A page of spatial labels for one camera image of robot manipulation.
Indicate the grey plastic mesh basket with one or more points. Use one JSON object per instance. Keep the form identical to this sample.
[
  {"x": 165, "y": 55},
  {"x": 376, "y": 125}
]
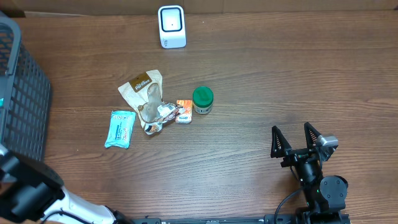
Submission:
[{"x": 26, "y": 95}]

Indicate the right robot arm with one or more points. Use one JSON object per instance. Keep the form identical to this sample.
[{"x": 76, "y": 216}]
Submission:
[{"x": 325, "y": 195}]

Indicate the beige brown snack bag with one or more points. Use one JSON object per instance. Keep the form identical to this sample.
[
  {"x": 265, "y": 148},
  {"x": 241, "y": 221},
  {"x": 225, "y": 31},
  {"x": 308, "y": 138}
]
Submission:
[{"x": 144, "y": 94}]

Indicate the orange small snack packet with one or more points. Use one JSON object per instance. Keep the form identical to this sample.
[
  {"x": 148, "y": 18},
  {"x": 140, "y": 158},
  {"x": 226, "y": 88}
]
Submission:
[{"x": 184, "y": 111}]

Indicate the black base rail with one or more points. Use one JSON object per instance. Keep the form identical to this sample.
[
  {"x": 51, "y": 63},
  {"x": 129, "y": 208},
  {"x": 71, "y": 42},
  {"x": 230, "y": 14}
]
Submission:
[{"x": 211, "y": 220}]

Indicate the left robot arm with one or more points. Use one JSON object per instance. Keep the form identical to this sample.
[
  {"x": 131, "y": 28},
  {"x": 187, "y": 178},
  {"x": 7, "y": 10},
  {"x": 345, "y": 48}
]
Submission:
[{"x": 36, "y": 192}]

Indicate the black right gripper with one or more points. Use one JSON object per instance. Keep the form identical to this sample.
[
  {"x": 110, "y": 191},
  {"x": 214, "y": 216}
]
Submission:
[{"x": 294, "y": 155}]

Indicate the light blue wipes pack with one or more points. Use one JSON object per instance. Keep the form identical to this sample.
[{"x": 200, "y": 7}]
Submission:
[{"x": 120, "y": 129}]

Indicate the green lid seasoning jar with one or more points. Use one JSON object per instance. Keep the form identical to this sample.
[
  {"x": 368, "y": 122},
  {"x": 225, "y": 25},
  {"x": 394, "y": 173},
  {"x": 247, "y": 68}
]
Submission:
[{"x": 203, "y": 99}]

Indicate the white barcode scanner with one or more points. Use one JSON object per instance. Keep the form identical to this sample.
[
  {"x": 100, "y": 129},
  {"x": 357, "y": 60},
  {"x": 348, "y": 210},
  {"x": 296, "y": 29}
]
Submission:
[{"x": 172, "y": 31}]

